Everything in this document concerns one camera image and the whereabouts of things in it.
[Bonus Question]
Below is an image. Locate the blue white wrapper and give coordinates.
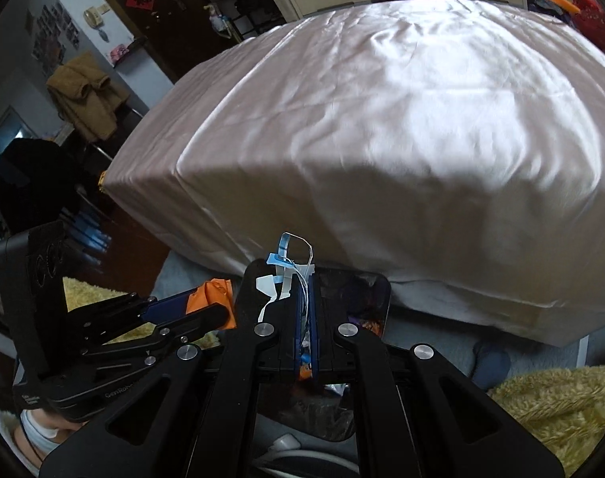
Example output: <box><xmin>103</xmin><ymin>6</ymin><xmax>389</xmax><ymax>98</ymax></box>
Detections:
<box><xmin>255</xmin><ymin>232</ymin><xmax>315</xmax><ymax>379</ymax></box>

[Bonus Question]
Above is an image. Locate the orange paper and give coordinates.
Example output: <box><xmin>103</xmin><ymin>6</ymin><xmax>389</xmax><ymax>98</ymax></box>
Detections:
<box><xmin>186</xmin><ymin>278</ymin><xmax>237</xmax><ymax>330</ymax></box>

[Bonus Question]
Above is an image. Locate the black trash bin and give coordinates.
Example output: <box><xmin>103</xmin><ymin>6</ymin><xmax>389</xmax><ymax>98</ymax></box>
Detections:
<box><xmin>225</xmin><ymin>259</ymin><xmax>391</xmax><ymax>443</ymax></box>

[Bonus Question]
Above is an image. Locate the white bin lid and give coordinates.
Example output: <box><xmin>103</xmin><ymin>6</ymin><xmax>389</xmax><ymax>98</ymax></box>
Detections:
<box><xmin>254</xmin><ymin>434</ymin><xmax>360</xmax><ymax>478</ymax></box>

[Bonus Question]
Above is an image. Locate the pink satin tablecloth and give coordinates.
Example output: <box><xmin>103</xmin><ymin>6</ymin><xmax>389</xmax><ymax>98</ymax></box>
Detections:
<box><xmin>104</xmin><ymin>0</ymin><xmax>605</xmax><ymax>347</ymax></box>

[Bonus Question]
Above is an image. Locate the brown hanging jacket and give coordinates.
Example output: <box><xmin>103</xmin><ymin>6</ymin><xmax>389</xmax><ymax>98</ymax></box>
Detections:
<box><xmin>46</xmin><ymin>52</ymin><xmax>129</xmax><ymax>143</ymax></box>

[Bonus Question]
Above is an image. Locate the dark wooden door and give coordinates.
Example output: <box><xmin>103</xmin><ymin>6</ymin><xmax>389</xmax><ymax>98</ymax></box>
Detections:
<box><xmin>107</xmin><ymin>0</ymin><xmax>219</xmax><ymax>81</ymax></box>

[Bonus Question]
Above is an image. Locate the red plastic basket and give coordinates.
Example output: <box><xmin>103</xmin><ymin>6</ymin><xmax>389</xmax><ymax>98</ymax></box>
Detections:
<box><xmin>572</xmin><ymin>0</ymin><xmax>605</xmax><ymax>53</ymax></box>

